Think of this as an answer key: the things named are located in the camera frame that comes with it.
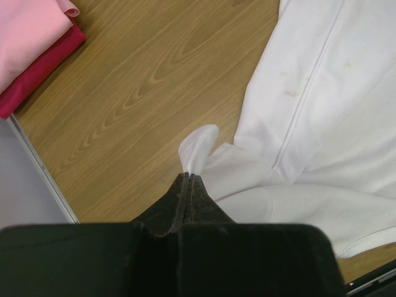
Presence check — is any white t shirt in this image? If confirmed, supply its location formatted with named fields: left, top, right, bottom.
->
left=179, top=1, right=395, bottom=258

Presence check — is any pink folded t shirt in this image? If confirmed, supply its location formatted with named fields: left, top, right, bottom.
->
left=1, top=0, right=80, bottom=91

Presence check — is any aluminium frame rail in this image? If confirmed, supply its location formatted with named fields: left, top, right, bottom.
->
left=1, top=115, right=79, bottom=228

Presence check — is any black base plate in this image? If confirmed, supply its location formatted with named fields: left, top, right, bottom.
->
left=345, top=260, right=396, bottom=297

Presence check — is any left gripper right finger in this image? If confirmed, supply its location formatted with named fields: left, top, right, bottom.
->
left=184, top=173, right=234, bottom=224

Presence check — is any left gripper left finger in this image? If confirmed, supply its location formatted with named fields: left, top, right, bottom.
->
left=131, top=173, right=189, bottom=237

